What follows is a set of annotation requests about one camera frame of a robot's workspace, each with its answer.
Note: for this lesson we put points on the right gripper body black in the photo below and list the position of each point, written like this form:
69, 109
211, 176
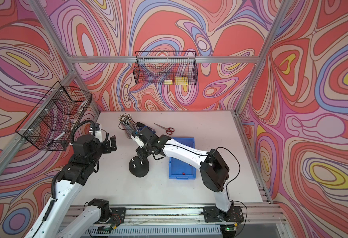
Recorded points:
144, 152

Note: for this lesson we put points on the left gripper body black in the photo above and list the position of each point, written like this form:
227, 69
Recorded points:
106, 148

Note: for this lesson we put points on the blue plastic bin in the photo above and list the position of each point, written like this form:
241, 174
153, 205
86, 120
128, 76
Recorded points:
177, 167

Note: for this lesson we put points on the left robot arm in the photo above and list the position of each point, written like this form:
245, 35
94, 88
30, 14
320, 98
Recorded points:
88, 146

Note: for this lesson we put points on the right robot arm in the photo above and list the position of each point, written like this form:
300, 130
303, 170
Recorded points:
213, 169

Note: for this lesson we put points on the black round screw base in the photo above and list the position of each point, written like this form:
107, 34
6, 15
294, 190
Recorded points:
139, 167

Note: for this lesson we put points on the blue black stapler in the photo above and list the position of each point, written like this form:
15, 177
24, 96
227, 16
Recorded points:
140, 126

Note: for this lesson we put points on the metal pen cup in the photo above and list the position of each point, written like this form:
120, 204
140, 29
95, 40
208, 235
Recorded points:
127, 125

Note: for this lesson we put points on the white marker in basket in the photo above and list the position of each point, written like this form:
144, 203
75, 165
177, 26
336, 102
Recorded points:
56, 139

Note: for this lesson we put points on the yellow sticky note pad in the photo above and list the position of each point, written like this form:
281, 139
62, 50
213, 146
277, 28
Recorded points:
181, 80

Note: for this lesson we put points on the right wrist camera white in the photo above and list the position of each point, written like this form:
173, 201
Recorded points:
138, 138

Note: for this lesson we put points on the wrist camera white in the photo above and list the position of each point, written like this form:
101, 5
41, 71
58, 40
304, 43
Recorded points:
99, 133
138, 138

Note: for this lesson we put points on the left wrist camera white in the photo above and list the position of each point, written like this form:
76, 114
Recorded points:
99, 133

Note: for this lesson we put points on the red handled scissors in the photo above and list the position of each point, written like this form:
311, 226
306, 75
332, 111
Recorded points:
168, 130

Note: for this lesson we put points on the black wire basket left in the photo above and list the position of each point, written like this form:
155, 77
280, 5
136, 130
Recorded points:
59, 110

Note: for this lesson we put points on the black wire basket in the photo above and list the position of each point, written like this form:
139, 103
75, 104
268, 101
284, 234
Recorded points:
59, 110
161, 67

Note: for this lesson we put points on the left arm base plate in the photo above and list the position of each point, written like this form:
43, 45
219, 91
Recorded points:
114, 215

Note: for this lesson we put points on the black wire basket back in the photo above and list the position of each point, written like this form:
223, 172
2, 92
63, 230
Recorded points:
161, 67

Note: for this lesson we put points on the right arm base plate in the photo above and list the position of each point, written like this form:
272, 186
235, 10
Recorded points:
212, 214

